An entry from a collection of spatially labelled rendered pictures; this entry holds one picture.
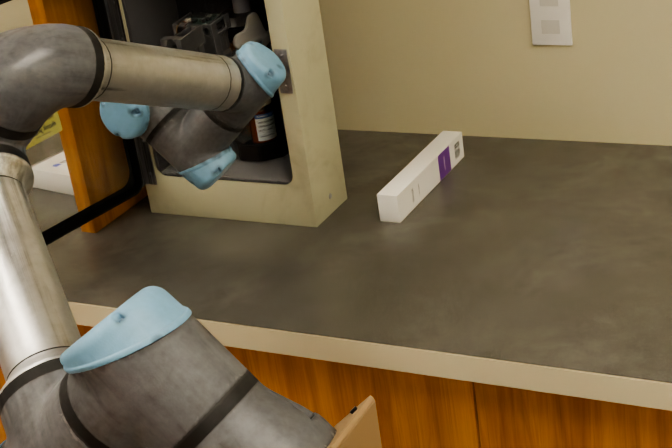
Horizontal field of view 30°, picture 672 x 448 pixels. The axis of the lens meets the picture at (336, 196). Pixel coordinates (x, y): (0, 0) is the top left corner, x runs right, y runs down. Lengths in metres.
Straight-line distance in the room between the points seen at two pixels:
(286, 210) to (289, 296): 0.24
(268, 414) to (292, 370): 0.63
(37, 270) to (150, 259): 0.64
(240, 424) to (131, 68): 0.54
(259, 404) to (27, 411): 0.24
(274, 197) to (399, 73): 0.43
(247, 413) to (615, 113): 1.20
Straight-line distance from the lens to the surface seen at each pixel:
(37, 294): 1.33
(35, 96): 1.42
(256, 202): 2.01
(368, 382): 1.72
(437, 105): 2.30
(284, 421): 1.14
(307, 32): 1.92
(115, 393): 1.15
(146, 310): 1.15
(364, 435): 1.18
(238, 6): 2.01
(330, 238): 1.93
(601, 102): 2.19
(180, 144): 1.75
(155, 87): 1.55
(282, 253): 1.91
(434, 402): 1.69
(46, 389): 1.25
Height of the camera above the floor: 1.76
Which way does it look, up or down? 23 degrees down
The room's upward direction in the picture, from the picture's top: 8 degrees counter-clockwise
